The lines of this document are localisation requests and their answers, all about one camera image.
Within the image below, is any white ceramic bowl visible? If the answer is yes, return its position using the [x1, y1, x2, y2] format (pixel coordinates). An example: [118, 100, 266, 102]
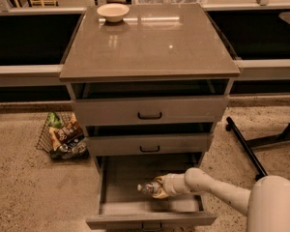
[97, 3, 130, 23]

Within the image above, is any clear plastic water bottle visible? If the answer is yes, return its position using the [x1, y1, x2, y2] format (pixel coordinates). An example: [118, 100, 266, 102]
[137, 182, 160, 195]

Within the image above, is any green snack bag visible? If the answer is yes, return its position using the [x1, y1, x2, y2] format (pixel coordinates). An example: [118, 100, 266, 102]
[47, 112, 62, 129]

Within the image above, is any grey metal railing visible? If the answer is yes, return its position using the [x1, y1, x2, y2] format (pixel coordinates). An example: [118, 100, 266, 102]
[0, 59, 290, 87]

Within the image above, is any grey drawer cabinet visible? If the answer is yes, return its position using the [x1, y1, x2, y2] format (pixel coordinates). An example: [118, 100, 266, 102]
[59, 3, 242, 232]

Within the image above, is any brown snack bag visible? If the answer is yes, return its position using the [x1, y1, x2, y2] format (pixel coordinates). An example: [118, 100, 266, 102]
[49, 114, 83, 151]

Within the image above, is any open bottom grey drawer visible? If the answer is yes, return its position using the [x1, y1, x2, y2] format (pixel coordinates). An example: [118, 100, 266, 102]
[86, 153, 216, 232]

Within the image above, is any black wire basket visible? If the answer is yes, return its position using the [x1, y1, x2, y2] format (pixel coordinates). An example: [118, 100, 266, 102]
[36, 112, 89, 161]

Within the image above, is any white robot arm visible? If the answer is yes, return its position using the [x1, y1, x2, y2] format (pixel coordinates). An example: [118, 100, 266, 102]
[151, 168, 290, 232]

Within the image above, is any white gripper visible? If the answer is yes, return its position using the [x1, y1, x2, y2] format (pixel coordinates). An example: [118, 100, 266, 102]
[153, 174, 188, 199]

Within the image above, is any middle grey drawer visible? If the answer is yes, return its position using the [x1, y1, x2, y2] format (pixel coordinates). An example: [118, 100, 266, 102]
[85, 133, 213, 156]

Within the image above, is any black wheeled stand base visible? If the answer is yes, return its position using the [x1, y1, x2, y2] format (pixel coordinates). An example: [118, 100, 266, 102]
[225, 117, 290, 181]

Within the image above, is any top grey drawer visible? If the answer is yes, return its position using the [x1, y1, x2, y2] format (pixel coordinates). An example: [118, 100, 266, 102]
[72, 96, 228, 126]

